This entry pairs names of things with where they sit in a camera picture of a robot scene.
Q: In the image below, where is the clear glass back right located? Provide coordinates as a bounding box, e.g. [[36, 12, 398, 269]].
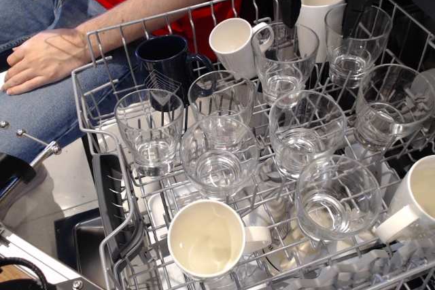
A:
[[324, 4, 393, 88]]

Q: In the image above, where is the grey wire dishwasher rack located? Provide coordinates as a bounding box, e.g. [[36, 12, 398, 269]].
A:
[[71, 0, 435, 290]]

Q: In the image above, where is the white mug right edge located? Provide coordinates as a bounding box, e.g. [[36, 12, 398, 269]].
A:
[[376, 155, 434, 243]]

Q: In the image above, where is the cream mug front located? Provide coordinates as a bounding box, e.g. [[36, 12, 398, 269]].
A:
[[167, 200, 272, 280]]

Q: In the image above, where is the clear glass far right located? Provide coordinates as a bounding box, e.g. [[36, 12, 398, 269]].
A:
[[353, 64, 434, 151]]

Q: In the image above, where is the black cylinder left edge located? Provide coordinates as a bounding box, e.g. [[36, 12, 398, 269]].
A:
[[1, 153, 36, 199]]

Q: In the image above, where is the dark blue ceramic mug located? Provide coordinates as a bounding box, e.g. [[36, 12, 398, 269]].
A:
[[135, 35, 214, 107]]

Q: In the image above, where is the clear glass front right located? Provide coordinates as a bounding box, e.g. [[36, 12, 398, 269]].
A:
[[294, 155, 382, 242]]

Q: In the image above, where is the grey plastic rack handle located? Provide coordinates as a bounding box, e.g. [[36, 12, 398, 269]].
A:
[[92, 153, 143, 263]]

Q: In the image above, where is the clear glass centre right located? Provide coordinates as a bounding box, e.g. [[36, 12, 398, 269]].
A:
[[268, 90, 347, 180]]

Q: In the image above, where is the clear glass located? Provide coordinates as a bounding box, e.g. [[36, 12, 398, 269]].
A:
[[188, 70, 257, 125], [179, 116, 260, 201], [114, 89, 184, 177], [251, 22, 319, 106], [324, 4, 393, 88], [353, 64, 434, 151], [294, 155, 382, 242], [268, 90, 347, 180]]

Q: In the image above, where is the person's bare forearm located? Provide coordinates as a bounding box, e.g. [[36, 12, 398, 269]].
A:
[[76, 0, 245, 63]]

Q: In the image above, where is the clear glass centre back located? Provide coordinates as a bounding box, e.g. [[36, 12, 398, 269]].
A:
[[188, 70, 257, 125]]

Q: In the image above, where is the person in red shirt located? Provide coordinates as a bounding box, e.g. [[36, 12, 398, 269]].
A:
[[1, 0, 241, 162]]

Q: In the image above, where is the person's bare hand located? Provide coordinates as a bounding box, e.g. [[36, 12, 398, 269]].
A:
[[1, 28, 91, 96]]

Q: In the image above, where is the clear glass back middle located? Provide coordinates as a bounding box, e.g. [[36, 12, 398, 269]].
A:
[[251, 22, 319, 106]]

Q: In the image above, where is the white tilted ceramic mug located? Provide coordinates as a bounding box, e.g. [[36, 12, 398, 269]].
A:
[[209, 18, 274, 79]]

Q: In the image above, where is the clear glass centre front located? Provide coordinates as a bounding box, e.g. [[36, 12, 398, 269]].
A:
[[179, 116, 260, 201]]

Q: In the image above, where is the clear glass front left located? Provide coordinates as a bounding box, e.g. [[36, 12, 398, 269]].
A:
[[114, 89, 184, 177]]

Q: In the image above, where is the black cable bottom left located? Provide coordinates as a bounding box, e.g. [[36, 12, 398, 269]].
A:
[[0, 257, 48, 290]]

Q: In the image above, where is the metal rod with knobs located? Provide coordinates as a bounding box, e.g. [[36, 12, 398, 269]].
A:
[[1, 120, 63, 166]]

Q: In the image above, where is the white ceramic pitcher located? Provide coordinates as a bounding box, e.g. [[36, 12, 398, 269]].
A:
[[297, 0, 345, 63]]

